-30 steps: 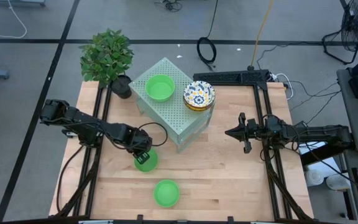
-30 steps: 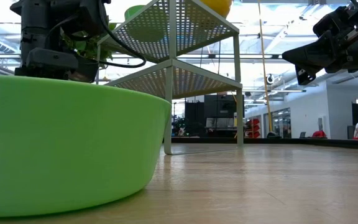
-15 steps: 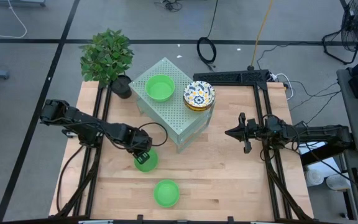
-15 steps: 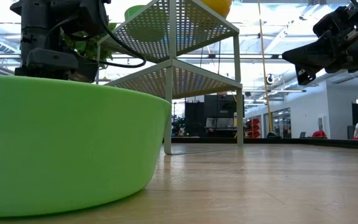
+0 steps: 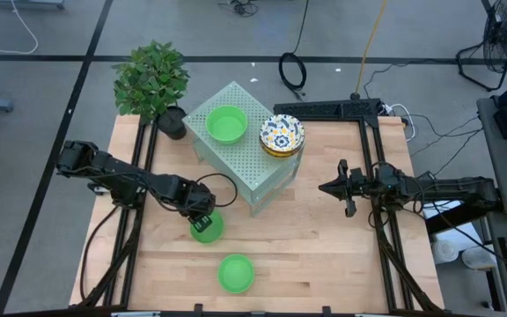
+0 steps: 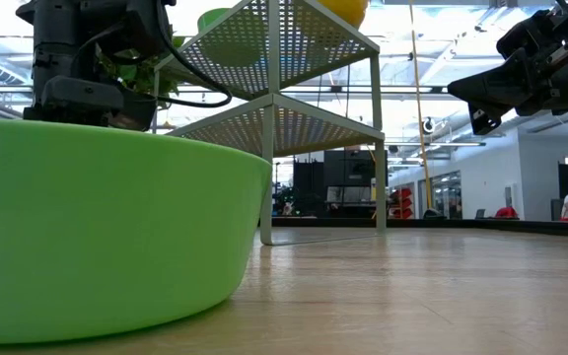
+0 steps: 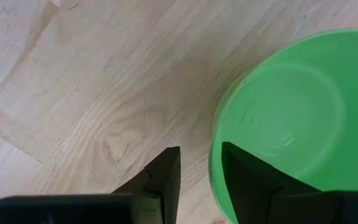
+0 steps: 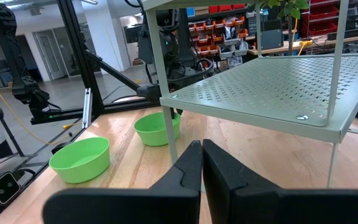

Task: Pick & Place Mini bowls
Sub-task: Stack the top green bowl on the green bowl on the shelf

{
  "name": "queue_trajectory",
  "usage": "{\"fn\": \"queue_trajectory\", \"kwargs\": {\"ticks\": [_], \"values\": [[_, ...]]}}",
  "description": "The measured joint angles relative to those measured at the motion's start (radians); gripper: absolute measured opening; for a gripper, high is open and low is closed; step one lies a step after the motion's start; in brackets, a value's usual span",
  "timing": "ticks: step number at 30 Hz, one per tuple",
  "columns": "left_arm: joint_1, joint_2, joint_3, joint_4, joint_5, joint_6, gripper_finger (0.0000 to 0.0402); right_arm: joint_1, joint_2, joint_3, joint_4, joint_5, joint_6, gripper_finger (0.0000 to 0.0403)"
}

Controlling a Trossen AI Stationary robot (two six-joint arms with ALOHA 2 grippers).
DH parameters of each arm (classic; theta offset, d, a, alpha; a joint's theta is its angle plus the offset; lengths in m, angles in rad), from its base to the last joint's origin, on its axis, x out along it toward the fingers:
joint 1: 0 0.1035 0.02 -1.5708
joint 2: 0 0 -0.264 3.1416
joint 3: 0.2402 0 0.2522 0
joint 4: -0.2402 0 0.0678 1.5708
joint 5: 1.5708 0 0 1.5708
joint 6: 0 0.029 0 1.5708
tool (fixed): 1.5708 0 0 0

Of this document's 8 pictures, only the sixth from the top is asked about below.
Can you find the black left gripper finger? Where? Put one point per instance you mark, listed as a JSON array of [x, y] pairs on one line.
[[77, 101], [138, 112]]

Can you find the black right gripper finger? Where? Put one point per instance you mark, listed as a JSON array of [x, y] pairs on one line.
[[501, 84], [485, 118]]

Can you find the yellow patterned mini bowl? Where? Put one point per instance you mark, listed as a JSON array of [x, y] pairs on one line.
[[345, 11]]

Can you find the green potted plant black pot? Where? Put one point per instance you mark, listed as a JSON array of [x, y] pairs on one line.
[[141, 74]]

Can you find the round ceiling device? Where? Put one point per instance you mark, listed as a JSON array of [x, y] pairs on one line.
[[428, 125]]

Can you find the red bag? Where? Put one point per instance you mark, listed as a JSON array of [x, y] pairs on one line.
[[506, 213]]

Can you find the red storage bin rack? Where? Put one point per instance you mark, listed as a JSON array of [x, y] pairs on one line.
[[403, 204]]

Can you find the pale green perforated metal shelf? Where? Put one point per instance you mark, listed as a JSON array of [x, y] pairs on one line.
[[267, 148]]

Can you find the black equipment cabinet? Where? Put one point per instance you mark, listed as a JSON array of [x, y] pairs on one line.
[[348, 170]]

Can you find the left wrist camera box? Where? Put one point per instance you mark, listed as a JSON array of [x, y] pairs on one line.
[[133, 27]]

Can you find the black aluminium table frame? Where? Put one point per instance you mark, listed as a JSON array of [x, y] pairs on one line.
[[461, 226]]

